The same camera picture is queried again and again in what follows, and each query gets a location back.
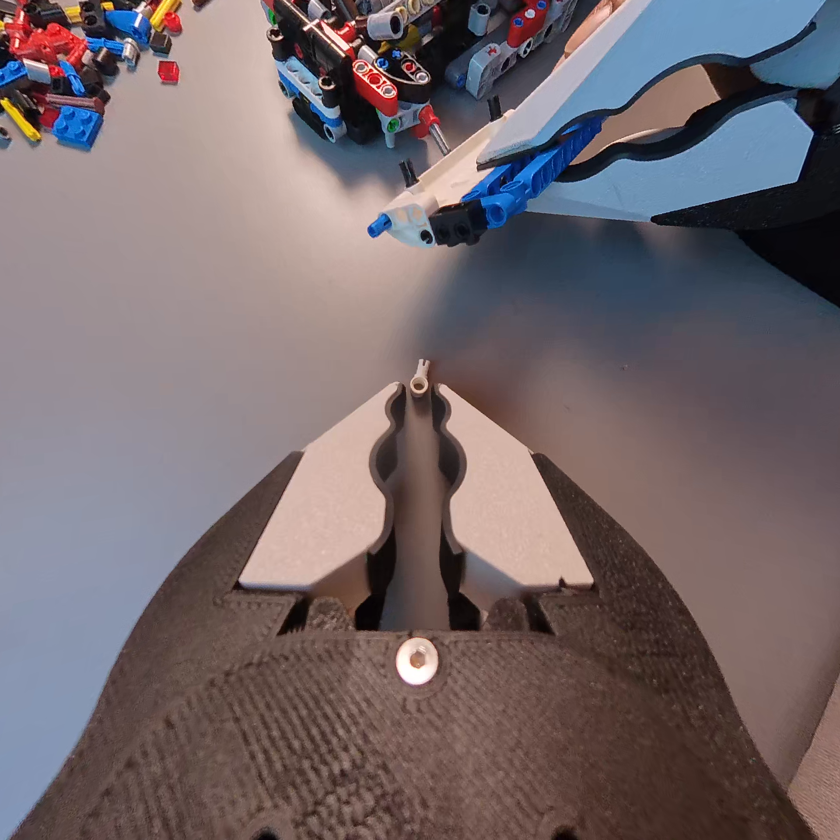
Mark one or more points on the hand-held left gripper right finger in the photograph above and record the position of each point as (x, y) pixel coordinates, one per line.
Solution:
(518, 525)

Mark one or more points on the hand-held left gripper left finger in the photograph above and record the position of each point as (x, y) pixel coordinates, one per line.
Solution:
(315, 525)

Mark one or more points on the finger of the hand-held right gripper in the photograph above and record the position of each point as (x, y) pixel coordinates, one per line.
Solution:
(656, 46)
(722, 164)

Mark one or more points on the small white lego connector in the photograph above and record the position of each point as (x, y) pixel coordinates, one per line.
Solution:
(420, 384)

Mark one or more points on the blue and white lego panel assembly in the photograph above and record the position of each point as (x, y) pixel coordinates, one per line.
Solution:
(525, 167)

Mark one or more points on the white triangular lego beam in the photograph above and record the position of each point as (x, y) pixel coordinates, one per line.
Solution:
(410, 223)

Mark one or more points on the partly built lego car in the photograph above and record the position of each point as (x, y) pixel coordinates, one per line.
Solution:
(367, 65)

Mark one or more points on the small red lego tile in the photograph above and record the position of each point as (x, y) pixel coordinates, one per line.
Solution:
(169, 71)

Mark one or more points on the pile of mixed lego pieces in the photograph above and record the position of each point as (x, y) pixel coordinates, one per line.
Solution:
(59, 72)

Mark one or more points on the black padded wrist rest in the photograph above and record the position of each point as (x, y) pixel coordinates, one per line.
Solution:
(800, 262)

